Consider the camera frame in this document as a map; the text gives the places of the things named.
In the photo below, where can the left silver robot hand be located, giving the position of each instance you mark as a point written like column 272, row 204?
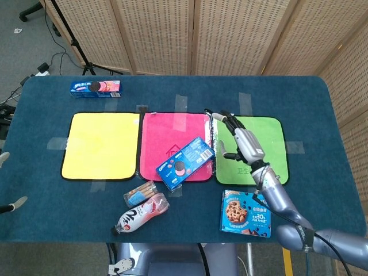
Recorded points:
column 17, row 202

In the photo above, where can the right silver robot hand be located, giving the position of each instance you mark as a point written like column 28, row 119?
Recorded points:
column 250, row 143

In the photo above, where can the large blue Oreo box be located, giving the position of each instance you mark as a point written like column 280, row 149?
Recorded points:
column 184, row 164

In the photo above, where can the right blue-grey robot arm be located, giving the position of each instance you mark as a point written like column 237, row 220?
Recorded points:
column 283, row 204

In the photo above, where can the blue chocolate chip cookie box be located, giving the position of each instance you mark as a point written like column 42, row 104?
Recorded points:
column 244, row 215

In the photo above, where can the blue pink Oreo pack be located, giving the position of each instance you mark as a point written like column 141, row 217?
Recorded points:
column 96, row 89

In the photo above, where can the green cloth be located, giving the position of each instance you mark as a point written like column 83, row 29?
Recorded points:
column 267, row 135

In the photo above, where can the crumpled shiny tape strip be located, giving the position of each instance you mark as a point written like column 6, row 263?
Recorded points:
column 211, row 132

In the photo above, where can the clear tape strip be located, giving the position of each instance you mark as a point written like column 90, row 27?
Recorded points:
column 97, row 186
column 181, row 102
column 57, row 143
column 142, row 108
column 245, row 103
column 295, row 147
column 175, row 191

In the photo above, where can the pink cloth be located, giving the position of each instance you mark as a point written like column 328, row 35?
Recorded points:
column 161, row 135

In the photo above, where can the yellow cloth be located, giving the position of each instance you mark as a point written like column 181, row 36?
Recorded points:
column 100, row 146

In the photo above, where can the plastic bottle white label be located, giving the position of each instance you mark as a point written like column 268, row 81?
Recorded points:
column 135, row 218

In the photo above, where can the clear jar biscuit sticks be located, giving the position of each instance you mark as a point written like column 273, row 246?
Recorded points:
column 141, row 194

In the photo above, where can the yellow floor tape strip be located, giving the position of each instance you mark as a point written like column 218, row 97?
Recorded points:
column 287, row 263

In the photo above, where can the white power strip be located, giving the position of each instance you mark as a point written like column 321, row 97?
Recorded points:
column 42, row 69

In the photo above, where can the blue-grey robot torso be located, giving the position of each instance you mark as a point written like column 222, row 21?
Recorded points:
column 172, row 258

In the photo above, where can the black tripod stand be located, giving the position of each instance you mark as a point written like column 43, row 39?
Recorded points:
column 77, row 47

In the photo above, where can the black office chair base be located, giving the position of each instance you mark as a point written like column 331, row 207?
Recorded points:
column 30, row 10

